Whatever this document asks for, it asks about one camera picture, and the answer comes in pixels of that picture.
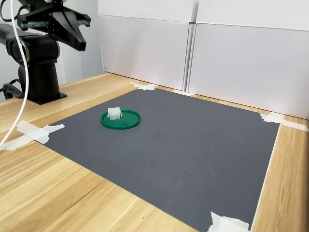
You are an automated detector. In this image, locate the dark grey table mat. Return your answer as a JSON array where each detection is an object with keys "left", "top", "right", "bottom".
[{"left": 36, "top": 87, "right": 282, "bottom": 232}]

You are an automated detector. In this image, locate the dark wrist cable loop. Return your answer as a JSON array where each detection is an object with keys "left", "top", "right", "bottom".
[{"left": 0, "top": 0, "right": 19, "bottom": 23}]

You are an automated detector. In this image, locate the round green plastic lid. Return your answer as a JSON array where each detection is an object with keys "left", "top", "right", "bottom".
[{"left": 100, "top": 109, "right": 141, "bottom": 131}]

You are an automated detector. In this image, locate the white camera cable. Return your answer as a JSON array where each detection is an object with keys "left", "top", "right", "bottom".
[{"left": 0, "top": 0, "right": 30, "bottom": 149}]

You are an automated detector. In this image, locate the thick black base cable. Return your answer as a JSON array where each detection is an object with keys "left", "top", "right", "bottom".
[{"left": 0, "top": 78, "right": 24, "bottom": 100}]

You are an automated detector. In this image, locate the white masking tape piece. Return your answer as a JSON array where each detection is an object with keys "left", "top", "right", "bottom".
[
  {"left": 171, "top": 88, "right": 194, "bottom": 97},
  {"left": 0, "top": 123, "right": 66, "bottom": 151},
  {"left": 129, "top": 81, "right": 158, "bottom": 91},
  {"left": 259, "top": 111, "right": 285, "bottom": 123},
  {"left": 280, "top": 118, "right": 309, "bottom": 132},
  {"left": 208, "top": 211, "right": 251, "bottom": 232},
  {"left": 16, "top": 120, "right": 51, "bottom": 145}
]

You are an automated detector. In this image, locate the small white plastic terminal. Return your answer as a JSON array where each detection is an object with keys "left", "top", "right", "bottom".
[{"left": 107, "top": 107, "right": 123, "bottom": 121}]

